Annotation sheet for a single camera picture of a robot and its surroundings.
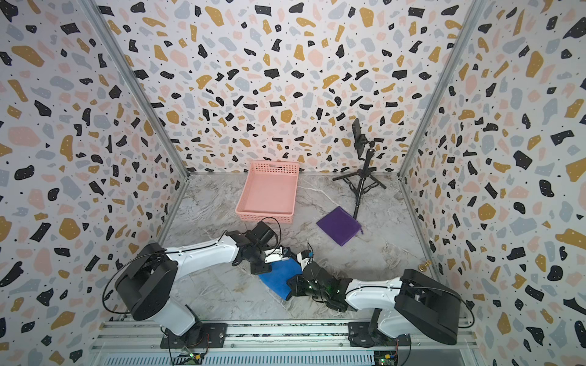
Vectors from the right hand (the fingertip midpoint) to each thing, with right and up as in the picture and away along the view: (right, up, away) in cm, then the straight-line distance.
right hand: (286, 283), depth 80 cm
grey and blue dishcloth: (-2, +3, +4) cm, 5 cm away
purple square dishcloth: (+22, +17, +23) cm, 37 cm away
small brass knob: (+52, +3, +8) cm, 53 cm away
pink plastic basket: (-12, +33, +37) cm, 51 cm away
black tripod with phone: (+34, +39, +40) cm, 65 cm away
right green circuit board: (+32, -20, -9) cm, 39 cm away
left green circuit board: (-28, -19, -10) cm, 36 cm away
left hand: (-7, +6, +8) cm, 12 cm away
